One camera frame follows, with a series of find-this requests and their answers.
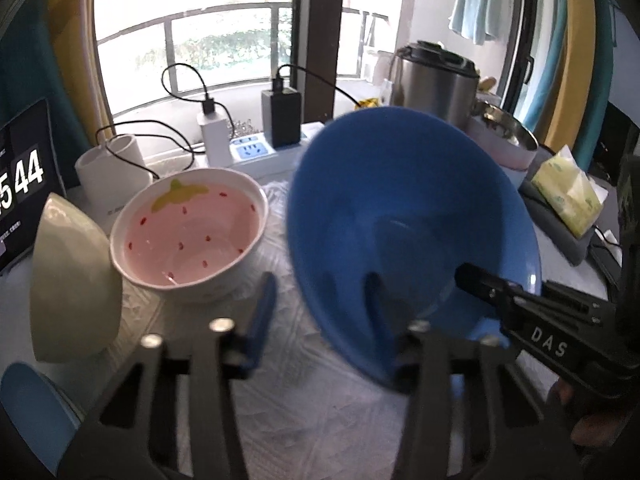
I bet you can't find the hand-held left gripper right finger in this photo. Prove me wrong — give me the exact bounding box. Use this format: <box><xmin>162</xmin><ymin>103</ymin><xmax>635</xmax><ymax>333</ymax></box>
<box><xmin>364</xmin><ymin>271</ymin><xmax>584</xmax><ymax>480</ymax></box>

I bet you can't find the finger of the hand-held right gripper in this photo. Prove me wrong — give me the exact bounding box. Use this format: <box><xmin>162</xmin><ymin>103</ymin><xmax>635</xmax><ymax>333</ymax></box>
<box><xmin>454</xmin><ymin>262</ymin><xmax>526</xmax><ymax>311</ymax></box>

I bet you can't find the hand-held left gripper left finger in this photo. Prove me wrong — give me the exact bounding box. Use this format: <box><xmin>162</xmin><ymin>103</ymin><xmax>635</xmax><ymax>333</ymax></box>
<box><xmin>57</xmin><ymin>272</ymin><xmax>279</xmax><ymax>480</ymax></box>

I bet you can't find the large blue bowl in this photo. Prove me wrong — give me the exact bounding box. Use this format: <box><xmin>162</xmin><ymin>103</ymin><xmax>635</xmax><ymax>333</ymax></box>
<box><xmin>286</xmin><ymin>106</ymin><xmax>544</xmax><ymax>394</ymax></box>

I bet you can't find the pink strawberry bowl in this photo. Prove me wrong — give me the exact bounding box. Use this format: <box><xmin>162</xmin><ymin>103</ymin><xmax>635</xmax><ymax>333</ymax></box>
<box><xmin>109</xmin><ymin>167</ymin><xmax>270</xmax><ymax>304</ymax></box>

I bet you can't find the pale green bowl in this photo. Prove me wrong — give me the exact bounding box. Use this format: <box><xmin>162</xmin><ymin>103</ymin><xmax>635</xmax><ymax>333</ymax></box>
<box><xmin>29</xmin><ymin>192</ymin><xmax>124</xmax><ymax>364</ymax></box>

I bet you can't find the deep blue plate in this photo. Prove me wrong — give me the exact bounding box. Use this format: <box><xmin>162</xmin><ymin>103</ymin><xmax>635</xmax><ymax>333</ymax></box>
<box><xmin>0</xmin><ymin>362</ymin><xmax>82</xmax><ymax>476</ymax></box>

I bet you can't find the person's right hand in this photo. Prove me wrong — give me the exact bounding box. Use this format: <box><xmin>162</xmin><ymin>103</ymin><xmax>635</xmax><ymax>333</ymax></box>
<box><xmin>547</xmin><ymin>380</ymin><xmax>631</xmax><ymax>449</ymax></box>

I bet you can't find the grey pouch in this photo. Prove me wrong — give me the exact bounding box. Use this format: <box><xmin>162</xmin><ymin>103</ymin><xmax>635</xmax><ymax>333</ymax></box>
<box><xmin>517</xmin><ymin>180</ymin><xmax>609</xmax><ymax>267</ymax></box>

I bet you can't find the white textured tablecloth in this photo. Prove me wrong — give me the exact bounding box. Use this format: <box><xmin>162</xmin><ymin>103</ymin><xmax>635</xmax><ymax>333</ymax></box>
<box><xmin>0</xmin><ymin>175</ymin><xmax>622</xmax><ymax>480</ymax></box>

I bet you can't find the yellow tissue pack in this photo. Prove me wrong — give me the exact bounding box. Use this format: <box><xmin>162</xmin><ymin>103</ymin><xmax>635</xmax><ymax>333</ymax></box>
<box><xmin>530</xmin><ymin>145</ymin><xmax>609</xmax><ymax>239</ymax></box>

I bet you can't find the pink steel-lined bowl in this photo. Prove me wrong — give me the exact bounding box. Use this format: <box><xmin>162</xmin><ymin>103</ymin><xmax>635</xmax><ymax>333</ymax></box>
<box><xmin>465</xmin><ymin>100</ymin><xmax>540</xmax><ymax>171</ymax></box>

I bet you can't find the white power strip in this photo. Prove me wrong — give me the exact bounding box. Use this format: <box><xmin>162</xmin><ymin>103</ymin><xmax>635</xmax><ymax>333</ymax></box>
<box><xmin>230</xmin><ymin>121</ymin><xmax>327</xmax><ymax>177</ymax></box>

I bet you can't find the white charger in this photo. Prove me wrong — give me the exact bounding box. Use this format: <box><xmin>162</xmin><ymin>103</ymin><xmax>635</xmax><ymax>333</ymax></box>
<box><xmin>197</xmin><ymin>111</ymin><xmax>235</xmax><ymax>169</ymax></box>

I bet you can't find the steel kettle pot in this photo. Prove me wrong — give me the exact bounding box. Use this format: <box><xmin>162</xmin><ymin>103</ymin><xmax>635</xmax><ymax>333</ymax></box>
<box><xmin>390</xmin><ymin>40</ymin><xmax>481</xmax><ymax>134</ymax></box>

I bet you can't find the white desk lamp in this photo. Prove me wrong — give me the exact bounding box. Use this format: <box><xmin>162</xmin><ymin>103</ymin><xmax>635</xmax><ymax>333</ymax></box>
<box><xmin>75</xmin><ymin>134</ymin><xmax>154</xmax><ymax>211</ymax></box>

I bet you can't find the black charger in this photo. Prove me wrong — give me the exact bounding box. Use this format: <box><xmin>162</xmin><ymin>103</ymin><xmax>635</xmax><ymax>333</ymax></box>
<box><xmin>261</xmin><ymin>87</ymin><xmax>304</xmax><ymax>149</ymax></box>

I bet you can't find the yellow curtain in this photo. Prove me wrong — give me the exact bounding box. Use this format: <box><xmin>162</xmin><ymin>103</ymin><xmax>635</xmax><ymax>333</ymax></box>
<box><xmin>542</xmin><ymin>0</ymin><xmax>602</xmax><ymax>157</ymax></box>
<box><xmin>45</xmin><ymin>0</ymin><xmax>117</xmax><ymax>132</ymax></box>

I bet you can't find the tablet with clock display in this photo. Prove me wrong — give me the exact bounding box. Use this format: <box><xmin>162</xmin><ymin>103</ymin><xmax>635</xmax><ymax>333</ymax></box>
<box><xmin>0</xmin><ymin>97</ymin><xmax>69</xmax><ymax>277</ymax></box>

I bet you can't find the hanging light blue towel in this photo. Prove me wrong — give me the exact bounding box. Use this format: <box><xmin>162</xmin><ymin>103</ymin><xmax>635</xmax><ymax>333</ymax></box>
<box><xmin>448</xmin><ymin>0</ymin><xmax>511</xmax><ymax>46</ymax></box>

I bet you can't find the balcony railing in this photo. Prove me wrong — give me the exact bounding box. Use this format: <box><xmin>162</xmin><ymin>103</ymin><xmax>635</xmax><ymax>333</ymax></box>
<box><xmin>95</xmin><ymin>2</ymin><xmax>297</xmax><ymax>112</ymax></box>

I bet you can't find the black cable of white charger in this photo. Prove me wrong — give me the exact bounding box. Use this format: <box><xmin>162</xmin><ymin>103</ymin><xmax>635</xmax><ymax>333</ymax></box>
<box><xmin>161</xmin><ymin>63</ymin><xmax>237</xmax><ymax>137</ymax></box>

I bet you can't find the black lamp cable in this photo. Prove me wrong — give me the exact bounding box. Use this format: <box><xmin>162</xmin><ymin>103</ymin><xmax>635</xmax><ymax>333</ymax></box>
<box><xmin>95</xmin><ymin>119</ymin><xmax>209</xmax><ymax>174</ymax></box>

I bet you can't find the dark window frame post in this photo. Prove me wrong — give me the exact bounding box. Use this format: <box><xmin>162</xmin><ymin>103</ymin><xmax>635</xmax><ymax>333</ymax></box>
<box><xmin>292</xmin><ymin>0</ymin><xmax>352</xmax><ymax>127</ymax></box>

